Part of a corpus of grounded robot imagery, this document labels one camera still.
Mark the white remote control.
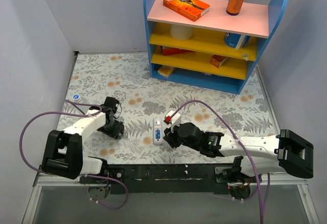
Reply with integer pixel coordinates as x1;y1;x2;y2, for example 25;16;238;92
153;117;163;145

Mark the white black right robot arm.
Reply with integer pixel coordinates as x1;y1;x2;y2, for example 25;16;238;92
163;122;314;182

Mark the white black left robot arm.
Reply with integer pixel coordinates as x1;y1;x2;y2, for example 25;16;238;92
41;97;124;183

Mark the blue battery in remote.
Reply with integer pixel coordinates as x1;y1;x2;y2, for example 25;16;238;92
155;129;161;141

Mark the floral patterned table mat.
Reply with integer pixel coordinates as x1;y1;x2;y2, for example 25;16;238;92
66;53;278;164

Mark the clear bottle blue cap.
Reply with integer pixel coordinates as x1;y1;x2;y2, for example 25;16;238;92
68;94;88;104

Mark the yellow red packet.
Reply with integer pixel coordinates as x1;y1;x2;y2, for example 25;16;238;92
157;65;175;78

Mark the red box on shelf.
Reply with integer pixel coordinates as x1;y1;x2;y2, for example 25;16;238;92
160;46;192;56

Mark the orange box on shelf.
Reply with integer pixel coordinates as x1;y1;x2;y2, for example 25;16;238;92
210;55;229;68

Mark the blue wooden shelf unit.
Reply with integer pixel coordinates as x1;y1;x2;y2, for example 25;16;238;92
143;0;288;94

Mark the blue white can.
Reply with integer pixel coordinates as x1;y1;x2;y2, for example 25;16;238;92
224;32;250;49

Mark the orange razor box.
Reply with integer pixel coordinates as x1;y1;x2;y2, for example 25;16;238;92
163;0;210;21

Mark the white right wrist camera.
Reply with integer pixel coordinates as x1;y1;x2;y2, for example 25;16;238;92
164;110;181;127

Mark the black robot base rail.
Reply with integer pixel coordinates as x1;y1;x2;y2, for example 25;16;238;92
79;163;259;195

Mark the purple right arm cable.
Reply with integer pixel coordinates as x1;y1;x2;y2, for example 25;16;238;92
171;100;271;224

